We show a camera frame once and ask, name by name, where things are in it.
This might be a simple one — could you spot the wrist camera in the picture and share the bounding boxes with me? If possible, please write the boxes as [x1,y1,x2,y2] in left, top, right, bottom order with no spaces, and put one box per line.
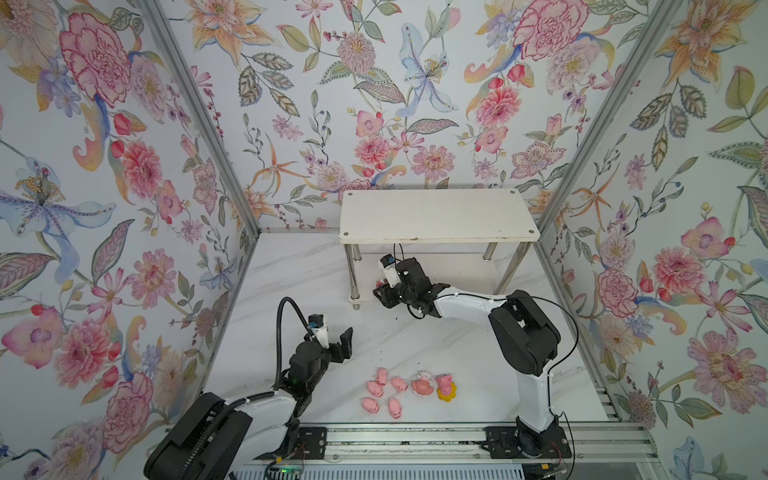
[310,325,330,350]
[379,254,400,288]

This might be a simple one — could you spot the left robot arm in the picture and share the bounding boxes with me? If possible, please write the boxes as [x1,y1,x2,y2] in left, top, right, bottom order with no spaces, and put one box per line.
[143,315,354,479]

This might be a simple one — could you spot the pink bear white bowl toy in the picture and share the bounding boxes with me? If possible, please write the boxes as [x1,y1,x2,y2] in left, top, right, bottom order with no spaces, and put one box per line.
[410,371,435,397]

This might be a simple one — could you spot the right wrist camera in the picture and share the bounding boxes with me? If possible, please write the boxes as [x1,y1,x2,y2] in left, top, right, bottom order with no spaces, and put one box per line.
[379,254,400,288]

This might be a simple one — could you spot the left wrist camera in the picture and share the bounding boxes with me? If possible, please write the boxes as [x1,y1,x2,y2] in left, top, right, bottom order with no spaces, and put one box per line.
[310,325,330,350]

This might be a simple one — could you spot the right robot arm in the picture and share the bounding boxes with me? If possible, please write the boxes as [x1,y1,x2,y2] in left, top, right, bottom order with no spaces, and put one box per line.
[373,254,567,459]

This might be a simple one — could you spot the left aluminium corner post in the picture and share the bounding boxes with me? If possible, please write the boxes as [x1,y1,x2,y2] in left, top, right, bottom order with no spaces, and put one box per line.
[137,0,260,239]

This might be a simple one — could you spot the aluminium corner post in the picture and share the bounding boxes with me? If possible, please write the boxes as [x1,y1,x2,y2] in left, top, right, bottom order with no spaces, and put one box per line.
[537,1,679,240]
[137,0,260,239]

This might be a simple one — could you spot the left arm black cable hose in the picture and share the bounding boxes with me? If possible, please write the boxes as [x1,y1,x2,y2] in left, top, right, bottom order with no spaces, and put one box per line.
[173,296,313,480]

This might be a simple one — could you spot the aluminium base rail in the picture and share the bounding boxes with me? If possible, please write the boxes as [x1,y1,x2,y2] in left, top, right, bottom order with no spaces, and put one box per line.
[239,422,661,466]

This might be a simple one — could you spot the white two-tier shelf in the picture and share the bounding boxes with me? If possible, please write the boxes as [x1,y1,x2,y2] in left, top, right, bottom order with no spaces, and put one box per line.
[339,189,540,309]

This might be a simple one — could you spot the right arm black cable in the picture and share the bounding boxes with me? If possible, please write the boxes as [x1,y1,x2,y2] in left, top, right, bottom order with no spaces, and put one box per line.
[392,242,580,480]

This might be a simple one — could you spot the right aluminium corner post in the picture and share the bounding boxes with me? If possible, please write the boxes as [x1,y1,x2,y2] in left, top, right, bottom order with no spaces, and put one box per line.
[537,1,679,240]

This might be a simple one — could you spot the pink bear yellow flower toy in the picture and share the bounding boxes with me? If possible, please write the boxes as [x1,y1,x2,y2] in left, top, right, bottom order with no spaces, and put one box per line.
[435,374,456,402]

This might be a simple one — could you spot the small pink pig toy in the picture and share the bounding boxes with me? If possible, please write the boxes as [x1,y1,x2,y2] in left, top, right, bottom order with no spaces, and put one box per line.
[375,368,388,387]
[387,397,403,420]
[390,376,409,393]
[366,381,384,398]
[361,397,380,414]

